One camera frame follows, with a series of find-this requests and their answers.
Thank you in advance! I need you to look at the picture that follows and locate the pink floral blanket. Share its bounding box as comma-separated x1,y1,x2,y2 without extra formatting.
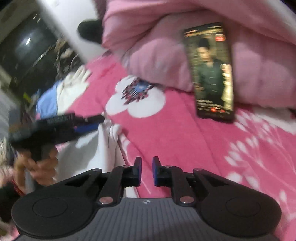
9,54,296,241

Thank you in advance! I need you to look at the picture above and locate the pink quilt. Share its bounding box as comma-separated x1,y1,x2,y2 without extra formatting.
102,0,296,110

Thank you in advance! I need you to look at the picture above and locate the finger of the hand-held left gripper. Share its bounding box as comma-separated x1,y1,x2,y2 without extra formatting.
73,123,100,139
73,114,106,125

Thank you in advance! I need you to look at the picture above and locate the dark balcony window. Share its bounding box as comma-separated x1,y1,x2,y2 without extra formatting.
0,13,63,81

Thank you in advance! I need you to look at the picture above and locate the cream sweater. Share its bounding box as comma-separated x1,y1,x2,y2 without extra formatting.
56,66,93,114

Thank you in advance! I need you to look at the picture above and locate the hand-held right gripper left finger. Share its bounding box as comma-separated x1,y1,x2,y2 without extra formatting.
65,156,142,206

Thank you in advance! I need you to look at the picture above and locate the black smartphone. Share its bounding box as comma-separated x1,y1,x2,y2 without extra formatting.
182,22,236,124

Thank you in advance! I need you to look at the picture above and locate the blue shirt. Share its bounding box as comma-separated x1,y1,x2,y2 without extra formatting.
36,83,61,121

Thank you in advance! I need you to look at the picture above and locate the white sweatshirt orange print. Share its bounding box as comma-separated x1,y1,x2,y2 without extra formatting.
24,119,126,198

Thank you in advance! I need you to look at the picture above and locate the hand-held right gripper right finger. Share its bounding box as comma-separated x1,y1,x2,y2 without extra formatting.
152,156,224,207

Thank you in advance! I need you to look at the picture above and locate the person's left hand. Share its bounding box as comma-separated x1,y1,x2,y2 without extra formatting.
14,148,59,189

